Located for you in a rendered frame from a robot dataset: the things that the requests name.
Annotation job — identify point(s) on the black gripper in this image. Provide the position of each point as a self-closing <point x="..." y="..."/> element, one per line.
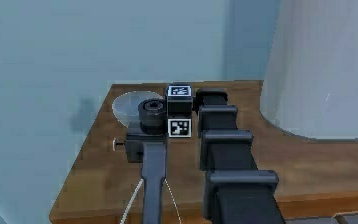
<point x="152" y="116"/>

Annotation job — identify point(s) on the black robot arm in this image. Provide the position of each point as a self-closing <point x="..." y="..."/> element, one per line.
<point x="235" y="190"/>

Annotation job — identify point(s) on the clear glass bowl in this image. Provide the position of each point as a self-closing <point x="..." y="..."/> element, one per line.
<point x="127" y="106"/>

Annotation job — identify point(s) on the brown wooden table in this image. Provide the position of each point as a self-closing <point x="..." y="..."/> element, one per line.
<point x="303" y="166"/>

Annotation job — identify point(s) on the large white rounded object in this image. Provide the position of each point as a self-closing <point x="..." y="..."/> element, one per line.
<point x="320" y="66"/>

